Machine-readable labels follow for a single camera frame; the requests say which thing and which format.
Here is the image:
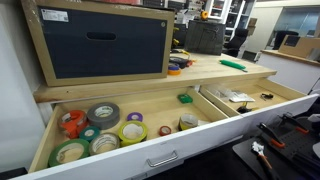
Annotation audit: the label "orange tape roll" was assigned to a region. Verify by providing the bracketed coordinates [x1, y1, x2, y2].
[166, 67, 182, 77]

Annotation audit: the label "clear packing tape roll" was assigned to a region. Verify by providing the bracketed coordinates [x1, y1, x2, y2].
[88, 132, 121, 157]

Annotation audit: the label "large green tape roll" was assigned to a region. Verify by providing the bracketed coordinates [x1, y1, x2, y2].
[48, 138, 91, 168]

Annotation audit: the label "white shelf unit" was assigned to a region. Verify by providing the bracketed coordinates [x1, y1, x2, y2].
[204, 0, 258, 41]

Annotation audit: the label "black yellow small tool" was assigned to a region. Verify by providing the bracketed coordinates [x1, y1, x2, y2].
[236, 101, 259, 115]

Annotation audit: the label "wooden drawer white front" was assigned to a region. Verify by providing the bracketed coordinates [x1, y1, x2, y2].
[13, 77, 320, 180]

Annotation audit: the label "metal drawer handle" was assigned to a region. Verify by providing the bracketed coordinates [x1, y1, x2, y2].
[145, 150, 179, 169]

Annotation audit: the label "large cardboard box black panel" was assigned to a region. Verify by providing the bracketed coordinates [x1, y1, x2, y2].
[19, 0, 175, 88]

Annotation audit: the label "white cabinet wooden top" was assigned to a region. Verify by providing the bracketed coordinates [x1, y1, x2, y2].
[256, 49, 320, 95]

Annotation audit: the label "brown cardboard box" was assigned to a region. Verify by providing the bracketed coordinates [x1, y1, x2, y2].
[278, 34, 320, 61]

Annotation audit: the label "small teal tape roll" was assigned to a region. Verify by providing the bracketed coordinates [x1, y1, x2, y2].
[78, 125, 101, 143]

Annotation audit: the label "green Scotch tape box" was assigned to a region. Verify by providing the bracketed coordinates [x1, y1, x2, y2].
[176, 93, 194, 104]

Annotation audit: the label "yellow-green tape roll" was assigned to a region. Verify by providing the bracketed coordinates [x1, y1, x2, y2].
[117, 120, 149, 148]

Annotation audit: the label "orange tape dispenser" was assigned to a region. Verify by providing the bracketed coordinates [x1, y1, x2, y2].
[57, 109, 90, 140]

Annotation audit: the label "dark grey box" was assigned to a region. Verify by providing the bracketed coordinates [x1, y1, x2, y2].
[184, 19, 227, 56]

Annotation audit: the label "yellow handled pliers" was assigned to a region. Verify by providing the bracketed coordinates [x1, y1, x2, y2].
[170, 48, 191, 56]

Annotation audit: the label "small red tape roll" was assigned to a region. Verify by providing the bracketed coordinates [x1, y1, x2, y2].
[158, 125, 173, 137]

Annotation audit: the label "clear plastic bag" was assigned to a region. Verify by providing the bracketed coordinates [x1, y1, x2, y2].
[209, 87, 257, 104]

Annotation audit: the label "black mat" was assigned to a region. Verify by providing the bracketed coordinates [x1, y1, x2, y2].
[232, 116, 320, 180]

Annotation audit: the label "small black clip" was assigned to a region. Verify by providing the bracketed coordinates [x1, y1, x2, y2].
[260, 92, 275, 102]

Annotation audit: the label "grey duct tape roll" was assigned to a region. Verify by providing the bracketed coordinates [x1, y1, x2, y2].
[86, 101, 121, 131]

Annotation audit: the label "black orange clamp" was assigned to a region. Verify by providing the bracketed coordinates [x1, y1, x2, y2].
[257, 122, 286, 149]
[279, 112, 310, 135]

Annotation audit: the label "blue tape roll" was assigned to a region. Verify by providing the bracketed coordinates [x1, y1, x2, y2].
[167, 62, 181, 72]

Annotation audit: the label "small purple tape roll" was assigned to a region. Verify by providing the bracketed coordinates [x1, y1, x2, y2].
[126, 111, 144, 123]

